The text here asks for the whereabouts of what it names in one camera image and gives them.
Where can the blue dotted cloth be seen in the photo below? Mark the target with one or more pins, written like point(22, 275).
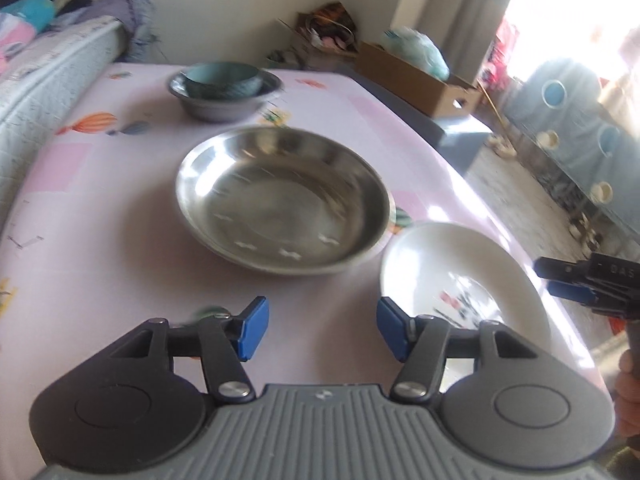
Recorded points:
point(575, 125)

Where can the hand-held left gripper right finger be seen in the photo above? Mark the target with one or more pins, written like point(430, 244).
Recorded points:
point(390, 330)

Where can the white quilted mattress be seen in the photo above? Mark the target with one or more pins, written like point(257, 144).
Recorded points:
point(45, 85)

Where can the teal pillow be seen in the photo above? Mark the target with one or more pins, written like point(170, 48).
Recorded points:
point(25, 15)

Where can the pink printed tablecloth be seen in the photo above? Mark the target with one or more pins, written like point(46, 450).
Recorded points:
point(100, 210)

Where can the person's right hand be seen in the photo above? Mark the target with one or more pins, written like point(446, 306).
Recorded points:
point(631, 395)

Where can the white shoes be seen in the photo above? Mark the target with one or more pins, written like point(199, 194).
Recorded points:
point(502, 147)

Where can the teal ceramic bowl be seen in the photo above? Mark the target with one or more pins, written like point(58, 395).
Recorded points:
point(222, 80)

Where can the pile of clothes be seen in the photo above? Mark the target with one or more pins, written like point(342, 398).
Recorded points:
point(130, 20)

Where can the white ceramic plate with print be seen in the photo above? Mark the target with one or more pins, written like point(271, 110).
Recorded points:
point(450, 260)

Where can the grey green containers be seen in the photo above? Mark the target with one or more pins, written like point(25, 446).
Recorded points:
point(282, 58)

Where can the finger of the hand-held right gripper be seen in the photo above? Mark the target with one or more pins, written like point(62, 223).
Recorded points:
point(570, 291)
point(562, 269)

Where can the long cardboard box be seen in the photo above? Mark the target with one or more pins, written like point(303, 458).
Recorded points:
point(415, 80)

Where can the beige curtain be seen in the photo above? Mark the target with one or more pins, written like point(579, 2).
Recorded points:
point(450, 5)

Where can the green plastic bag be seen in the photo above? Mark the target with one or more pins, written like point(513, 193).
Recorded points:
point(420, 50)

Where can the wooden broom stick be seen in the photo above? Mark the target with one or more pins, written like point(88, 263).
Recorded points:
point(495, 105)

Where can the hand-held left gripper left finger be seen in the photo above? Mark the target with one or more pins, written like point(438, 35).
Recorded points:
point(255, 327)

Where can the grey cabinet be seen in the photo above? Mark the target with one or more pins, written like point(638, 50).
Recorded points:
point(460, 135)

